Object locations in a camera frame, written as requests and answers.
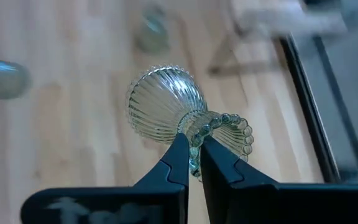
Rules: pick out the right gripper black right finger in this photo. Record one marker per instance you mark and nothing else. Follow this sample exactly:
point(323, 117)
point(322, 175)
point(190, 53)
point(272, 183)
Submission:
point(275, 205)

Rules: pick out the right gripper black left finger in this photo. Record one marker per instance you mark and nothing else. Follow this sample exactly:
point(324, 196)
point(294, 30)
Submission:
point(104, 205)

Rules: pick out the clear ribbed glass candle holder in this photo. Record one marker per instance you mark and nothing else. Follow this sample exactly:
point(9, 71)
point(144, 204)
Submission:
point(5, 81)
point(163, 102)
point(152, 34)

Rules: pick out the black aluminium table frame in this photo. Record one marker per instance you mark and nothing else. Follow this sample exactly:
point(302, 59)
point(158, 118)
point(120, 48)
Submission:
point(308, 109)

